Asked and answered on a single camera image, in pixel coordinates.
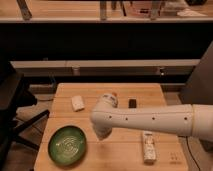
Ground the green ceramic bowl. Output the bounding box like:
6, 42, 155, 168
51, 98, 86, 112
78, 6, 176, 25
48, 125, 87, 166

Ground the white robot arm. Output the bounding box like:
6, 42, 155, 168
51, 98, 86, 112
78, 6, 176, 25
90, 93, 213, 142

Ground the white sponge block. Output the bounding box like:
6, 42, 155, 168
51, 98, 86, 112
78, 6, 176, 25
71, 96, 85, 112

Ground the black remote control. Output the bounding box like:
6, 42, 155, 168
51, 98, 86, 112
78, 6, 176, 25
129, 99, 137, 108

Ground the white lotion bottle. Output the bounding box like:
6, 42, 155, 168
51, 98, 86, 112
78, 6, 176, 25
142, 131, 157, 164

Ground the long wooden bench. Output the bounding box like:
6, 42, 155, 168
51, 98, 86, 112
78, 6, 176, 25
12, 59, 200, 77

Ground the black office chair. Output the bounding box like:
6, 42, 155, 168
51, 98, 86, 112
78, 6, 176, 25
0, 61, 49, 171

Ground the black cable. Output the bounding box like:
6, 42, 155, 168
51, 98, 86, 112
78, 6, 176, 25
185, 137, 202, 171

